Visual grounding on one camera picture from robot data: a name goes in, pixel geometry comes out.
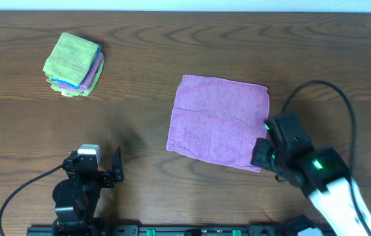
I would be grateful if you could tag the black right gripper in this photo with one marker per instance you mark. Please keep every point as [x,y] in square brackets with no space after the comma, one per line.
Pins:
[271,144]

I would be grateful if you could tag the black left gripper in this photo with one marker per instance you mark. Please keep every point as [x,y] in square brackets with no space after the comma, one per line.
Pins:
[98,177]

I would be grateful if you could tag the purple microfiber cloth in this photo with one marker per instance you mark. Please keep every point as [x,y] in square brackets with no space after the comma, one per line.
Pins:
[218,121]

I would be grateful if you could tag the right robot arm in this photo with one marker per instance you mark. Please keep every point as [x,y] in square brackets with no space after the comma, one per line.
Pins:
[321,174]

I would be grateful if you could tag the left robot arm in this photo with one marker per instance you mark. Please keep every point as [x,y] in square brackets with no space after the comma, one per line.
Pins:
[76,197]

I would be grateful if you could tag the bottom green folded cloth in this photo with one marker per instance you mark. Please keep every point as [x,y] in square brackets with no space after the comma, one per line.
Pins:
[79,92]

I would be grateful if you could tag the green folded cloth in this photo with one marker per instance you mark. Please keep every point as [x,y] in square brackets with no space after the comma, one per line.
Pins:
[70,58]
[79,92]

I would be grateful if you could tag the purple folded cloth in stack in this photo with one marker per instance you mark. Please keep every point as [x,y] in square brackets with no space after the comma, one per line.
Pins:
[88,78]

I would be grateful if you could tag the blue folded cloth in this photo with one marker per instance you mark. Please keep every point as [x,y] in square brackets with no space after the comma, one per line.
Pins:
[54,80]

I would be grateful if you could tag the top green folded cloth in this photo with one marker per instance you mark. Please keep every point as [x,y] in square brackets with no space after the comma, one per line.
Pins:
[70,58]

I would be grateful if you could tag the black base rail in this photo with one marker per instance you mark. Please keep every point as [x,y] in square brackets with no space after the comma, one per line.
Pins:
[298,226]

